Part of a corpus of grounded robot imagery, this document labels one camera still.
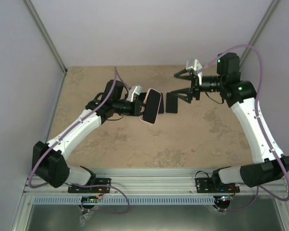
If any pink phone case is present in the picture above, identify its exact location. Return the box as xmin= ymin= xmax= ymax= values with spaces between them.
xmin=139 ymin=88 xmax=163 ymax=125

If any black phone with blue edge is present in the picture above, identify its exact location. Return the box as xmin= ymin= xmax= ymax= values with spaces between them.
xmin=158 ymin=99 xmax=164 ymax=114

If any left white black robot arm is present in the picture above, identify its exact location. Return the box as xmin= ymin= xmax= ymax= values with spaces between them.
xmin=28 ymin=80 xmax=142 ymax=192

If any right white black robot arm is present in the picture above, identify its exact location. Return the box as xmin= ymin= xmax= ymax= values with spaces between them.
xmin=166 ymin=52 xmax=289 ymax=192

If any right circuit board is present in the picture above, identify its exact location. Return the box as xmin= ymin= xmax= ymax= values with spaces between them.
xmin=216 ymin=195 xmax=234 ymax=202

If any circuit board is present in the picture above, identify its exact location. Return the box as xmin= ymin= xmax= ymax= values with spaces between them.
xmin=216 ymin=195 xmax=234 ymax=202
xmin=80 ymin=195 xmax=103 ymax=204

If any left circuit board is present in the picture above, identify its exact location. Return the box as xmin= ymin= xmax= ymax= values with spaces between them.
xmin=80 ymin=195 xmax=103 ymax=204

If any clear plastic bag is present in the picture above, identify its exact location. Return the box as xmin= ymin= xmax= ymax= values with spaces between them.
xmin=79 ymin=211 xmax=93 ymax=227

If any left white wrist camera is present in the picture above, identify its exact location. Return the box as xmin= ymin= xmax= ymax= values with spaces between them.
xmin=126 ymin=85 xmax=143 ymax=102

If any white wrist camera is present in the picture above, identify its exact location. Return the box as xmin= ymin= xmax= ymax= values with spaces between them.
xmin=185 ymin=59 xmax=203 ymax=86
xmin=126 ymin=85 xmax=143 ymax=102

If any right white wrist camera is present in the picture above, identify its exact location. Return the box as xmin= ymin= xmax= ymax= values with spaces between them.
xmin=185 ymin=59 xmax=203 ymax=86

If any aluminium rail frame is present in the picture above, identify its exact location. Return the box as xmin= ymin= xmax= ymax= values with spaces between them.
xmin=23 ymin=168 xmax=288 ymax=196

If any right corner aluminium post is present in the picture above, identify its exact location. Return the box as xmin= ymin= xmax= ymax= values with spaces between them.
xmin=240 ymin=0 xmax=281 ymax=68

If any corner aluminium post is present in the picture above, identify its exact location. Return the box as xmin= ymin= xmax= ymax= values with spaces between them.
xmin=24 ymin=0 xmax=67 ymax=75
xmin=240 ymin=0 xmax=281 ymax=68

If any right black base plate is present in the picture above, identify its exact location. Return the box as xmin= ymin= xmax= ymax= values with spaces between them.
xmin=195 ymin=178 xmax=234 ymax=193

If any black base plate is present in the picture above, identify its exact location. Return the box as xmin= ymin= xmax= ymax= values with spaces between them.
xmin=67 ymin=177 xmax=111 ymax=193
xmin=195 ymin=178 xmax=234 ymax=193

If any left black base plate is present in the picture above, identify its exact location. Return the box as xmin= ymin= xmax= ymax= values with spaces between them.
xmin=67 ymin=177 xmax=111 ymax=193

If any grey slotted cable duct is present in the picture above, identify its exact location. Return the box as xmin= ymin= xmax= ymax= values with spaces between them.
xmin=33 ymin=195 xmax=217 ymax=205

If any left corner aluminium post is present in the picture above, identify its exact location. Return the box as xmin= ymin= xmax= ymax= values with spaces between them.
xmin=24 ymin=0 xmax=67 ymax=75

